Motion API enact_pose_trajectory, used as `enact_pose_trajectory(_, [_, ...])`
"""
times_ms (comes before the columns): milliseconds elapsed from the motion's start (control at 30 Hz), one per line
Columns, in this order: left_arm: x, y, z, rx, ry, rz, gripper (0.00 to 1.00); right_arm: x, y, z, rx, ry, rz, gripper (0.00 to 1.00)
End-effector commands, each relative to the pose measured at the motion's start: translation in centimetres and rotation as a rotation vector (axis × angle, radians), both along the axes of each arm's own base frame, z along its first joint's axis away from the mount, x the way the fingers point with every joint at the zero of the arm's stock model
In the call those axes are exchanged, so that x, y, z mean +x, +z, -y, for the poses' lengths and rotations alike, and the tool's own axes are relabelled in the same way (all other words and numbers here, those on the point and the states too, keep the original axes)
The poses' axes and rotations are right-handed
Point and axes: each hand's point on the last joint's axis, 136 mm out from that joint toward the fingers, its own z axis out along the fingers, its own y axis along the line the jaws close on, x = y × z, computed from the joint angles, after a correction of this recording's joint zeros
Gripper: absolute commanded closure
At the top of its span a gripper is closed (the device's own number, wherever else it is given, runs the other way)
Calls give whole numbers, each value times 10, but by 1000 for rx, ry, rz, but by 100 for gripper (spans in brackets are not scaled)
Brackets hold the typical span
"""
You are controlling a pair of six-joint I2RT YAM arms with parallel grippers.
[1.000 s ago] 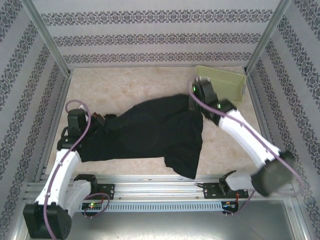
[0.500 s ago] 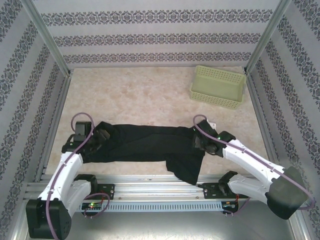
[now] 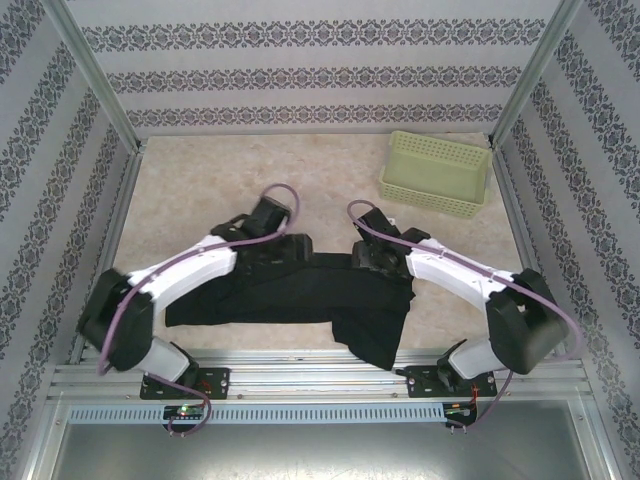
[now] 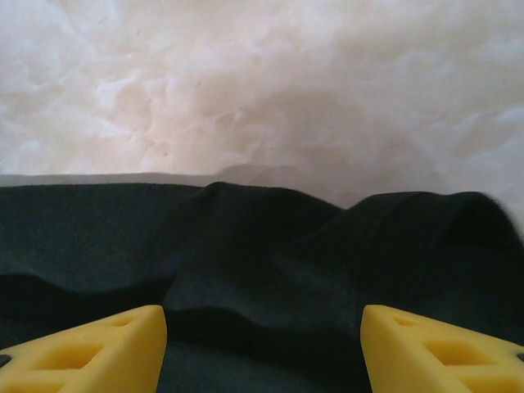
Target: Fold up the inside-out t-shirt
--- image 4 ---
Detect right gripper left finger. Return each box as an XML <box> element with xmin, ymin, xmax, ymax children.
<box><xmin>0</xmin><ymin>304</ymin><xmax>168</xmax><ymax>393</ymax></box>

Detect black t-shirt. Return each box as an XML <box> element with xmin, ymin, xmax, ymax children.
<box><xmin>0</xmin><ymin>181</ymin><xmax>524</xmax><ymax>393</ymax></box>

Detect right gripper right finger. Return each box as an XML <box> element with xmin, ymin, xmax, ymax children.
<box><xmin>359</xmin><ymin>304</ymin><xmax>524</xmax><ymax>393</ymax></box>

